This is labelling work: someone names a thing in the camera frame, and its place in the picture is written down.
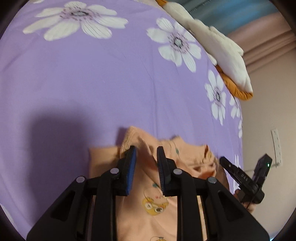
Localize orange mustard cloth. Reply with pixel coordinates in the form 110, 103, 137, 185
215, 65, 253, 100

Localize orange duck print garment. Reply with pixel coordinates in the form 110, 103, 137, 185
89, 126, 229, 240

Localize purple floral bed sheet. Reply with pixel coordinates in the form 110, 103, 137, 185
1, 1, 242, 237

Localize person's right hand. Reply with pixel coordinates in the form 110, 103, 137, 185
233, 189, 256, 214

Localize white wall power strip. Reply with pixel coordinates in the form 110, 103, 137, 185
271, 128, 283, 167

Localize pink and blue curtain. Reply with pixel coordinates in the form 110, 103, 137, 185
180, 1, 295, 72

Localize white goose plush toy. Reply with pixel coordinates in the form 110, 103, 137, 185
157, 1, 253, 93

